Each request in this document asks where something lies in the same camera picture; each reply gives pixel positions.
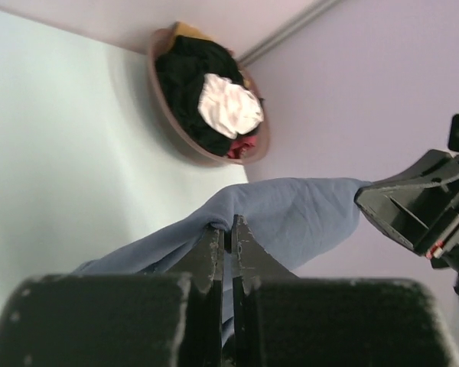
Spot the white strappy garment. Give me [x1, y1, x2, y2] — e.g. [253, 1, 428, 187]
[197, 73, 264, 140]

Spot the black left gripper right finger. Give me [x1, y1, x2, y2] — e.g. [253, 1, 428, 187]
[231, 216, 459, 366]

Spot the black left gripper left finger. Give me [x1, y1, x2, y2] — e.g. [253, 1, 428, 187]
[0, 229, 225, 366]

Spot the red garment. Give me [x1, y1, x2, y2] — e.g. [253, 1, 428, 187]
[226, 135, 257, 160]

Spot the aluminium frame rail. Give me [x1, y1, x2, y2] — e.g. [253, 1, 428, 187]
[237, 0, 341, 67]

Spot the light blue table mat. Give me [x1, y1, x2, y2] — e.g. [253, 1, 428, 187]
[0, 11, 247, 312]

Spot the black garment pile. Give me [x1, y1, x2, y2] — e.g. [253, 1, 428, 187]
[155, 35, 244, 157]

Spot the pink plastic laundry basket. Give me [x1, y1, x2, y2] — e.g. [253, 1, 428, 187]
[145, 25, 271, 167]

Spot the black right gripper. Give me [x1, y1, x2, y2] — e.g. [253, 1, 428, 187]
[355, 113, 459, 300]

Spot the mustard yellow garment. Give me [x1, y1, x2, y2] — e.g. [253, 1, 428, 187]
[174, 21, 212, 41]

